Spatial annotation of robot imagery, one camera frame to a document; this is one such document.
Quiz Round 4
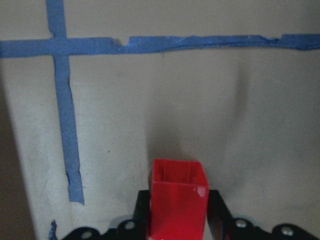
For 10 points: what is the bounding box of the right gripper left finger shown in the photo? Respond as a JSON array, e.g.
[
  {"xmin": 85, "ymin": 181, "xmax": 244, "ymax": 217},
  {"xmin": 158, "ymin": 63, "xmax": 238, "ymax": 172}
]
[{"xmin": 63, "ymin": 190, "xmax": 151, "ymax": 240}]

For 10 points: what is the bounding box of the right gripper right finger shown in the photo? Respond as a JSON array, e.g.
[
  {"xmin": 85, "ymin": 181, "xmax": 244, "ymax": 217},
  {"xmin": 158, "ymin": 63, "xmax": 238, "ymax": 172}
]
[{"xmin": 207, "ymin": 190, "xmax": 318, "ymax": 240}]

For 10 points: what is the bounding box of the red toy block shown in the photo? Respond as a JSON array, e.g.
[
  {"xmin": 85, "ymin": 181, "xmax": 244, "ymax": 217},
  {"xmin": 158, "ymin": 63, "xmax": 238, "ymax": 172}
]
[{"xmin": 149, "ymin": 159, "xmax": 209, "ymax": 240}]

